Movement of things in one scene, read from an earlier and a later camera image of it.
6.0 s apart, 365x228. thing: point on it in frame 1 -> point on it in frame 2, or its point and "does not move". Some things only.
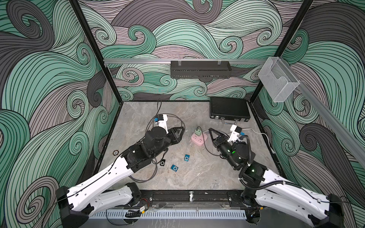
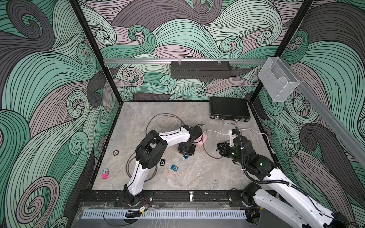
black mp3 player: x=162 y=162 does not move
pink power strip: x=199 y=140 does not move
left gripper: x=173 y=138 -> x=193 y=148
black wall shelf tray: x=200 y=69 does not move
